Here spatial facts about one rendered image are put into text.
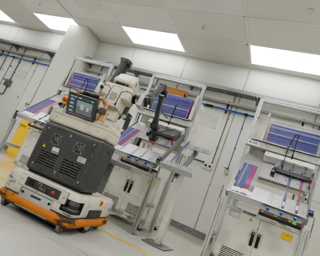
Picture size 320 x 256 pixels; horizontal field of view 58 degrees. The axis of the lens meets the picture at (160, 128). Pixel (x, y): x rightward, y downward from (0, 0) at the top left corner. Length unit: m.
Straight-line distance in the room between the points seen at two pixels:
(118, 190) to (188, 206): 1.71
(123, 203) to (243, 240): 1.34
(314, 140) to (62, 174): 2.46
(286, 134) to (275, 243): 1.11
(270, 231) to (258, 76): 2.98
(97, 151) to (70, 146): 0.23
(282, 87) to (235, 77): 0.80
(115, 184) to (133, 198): 0.29
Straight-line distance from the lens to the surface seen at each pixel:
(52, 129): 2.35
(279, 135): 3.33
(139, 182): 3.35
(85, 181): 2.12
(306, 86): 5.23
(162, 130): 3.48
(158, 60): 5.89
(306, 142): 3.33
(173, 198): 2.91
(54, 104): 4.33
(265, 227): 3.05
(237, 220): 3.06
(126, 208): 3.39
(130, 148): 3.24
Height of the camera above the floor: 0.55
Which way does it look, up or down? 10 degrees up
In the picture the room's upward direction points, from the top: 22 degrees clockwise
